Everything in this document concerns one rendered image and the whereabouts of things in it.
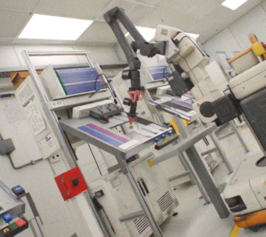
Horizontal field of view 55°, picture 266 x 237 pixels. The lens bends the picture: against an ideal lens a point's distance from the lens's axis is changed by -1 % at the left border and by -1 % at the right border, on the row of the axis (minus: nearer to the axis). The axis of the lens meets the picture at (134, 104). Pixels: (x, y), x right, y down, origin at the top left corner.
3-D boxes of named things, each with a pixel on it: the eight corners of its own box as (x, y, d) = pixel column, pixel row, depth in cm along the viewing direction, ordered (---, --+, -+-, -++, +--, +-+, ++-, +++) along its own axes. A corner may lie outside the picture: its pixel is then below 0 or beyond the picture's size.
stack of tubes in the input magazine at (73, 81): (106, 88, 268) (95, 66, 272) (67, 95, 227) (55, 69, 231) (99, 94, 275) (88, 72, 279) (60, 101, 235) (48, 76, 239)
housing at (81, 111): (113, 114, 270) (115, 101, 266) (78, 125, 231) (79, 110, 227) (107, 112, 274) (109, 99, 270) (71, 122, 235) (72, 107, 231)
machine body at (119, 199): (183, 210, 242) (152, 150, 251) (141, 256, 186) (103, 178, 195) (135, 222, 280) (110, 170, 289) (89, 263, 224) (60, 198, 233)
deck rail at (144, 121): (171, 134, 236) (172, 128, 234) (170, 135, 234) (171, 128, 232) (111, 111, 273) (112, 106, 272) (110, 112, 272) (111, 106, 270)
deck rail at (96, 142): (125, 159, 181) (127, 151, 180) (123, 160, 180) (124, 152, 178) (60, 126, 219) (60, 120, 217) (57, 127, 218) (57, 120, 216)
